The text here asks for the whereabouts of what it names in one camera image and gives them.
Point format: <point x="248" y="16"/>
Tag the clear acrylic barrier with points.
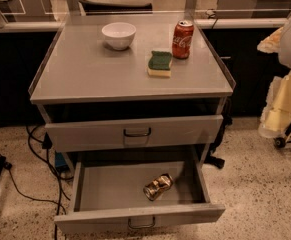
<point x="207" y="13"/>

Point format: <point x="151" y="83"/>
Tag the open grey middle drawer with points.
<point x="112" y="198"/>

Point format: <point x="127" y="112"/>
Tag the closed grey top drawer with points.
<point x="134" y="133"/>

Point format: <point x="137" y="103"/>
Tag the red cola can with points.
<point x="182" y="37"/>

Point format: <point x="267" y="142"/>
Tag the grey drawer cabinet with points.
<point x="84" y="80"/>

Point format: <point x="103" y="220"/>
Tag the green yellow sponge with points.
<point x="160" y="64"/>

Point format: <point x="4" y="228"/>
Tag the orange gold soda can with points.
<point x="158" y="186"/>

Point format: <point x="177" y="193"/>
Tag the white ceramic bowl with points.
<point x="119" y="35"/>

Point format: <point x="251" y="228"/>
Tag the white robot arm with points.
<point x="276" y="115"/>

